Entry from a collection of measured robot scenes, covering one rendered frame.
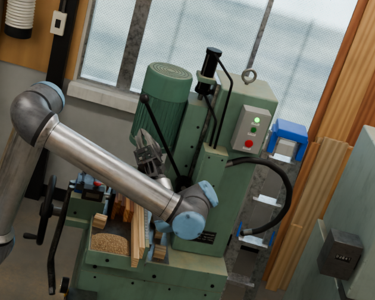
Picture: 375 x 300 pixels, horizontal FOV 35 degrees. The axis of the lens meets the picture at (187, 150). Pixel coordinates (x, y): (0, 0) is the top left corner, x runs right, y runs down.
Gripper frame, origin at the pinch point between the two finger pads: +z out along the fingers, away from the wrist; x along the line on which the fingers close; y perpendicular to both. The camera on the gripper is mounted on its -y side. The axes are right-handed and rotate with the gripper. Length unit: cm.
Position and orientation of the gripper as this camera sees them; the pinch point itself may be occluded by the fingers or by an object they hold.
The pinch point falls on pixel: (142, 133)
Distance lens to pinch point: 205.2
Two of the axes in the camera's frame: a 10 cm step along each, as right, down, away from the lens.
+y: -2.2, -3.4, -9.1
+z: -3.0, -8.7, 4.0
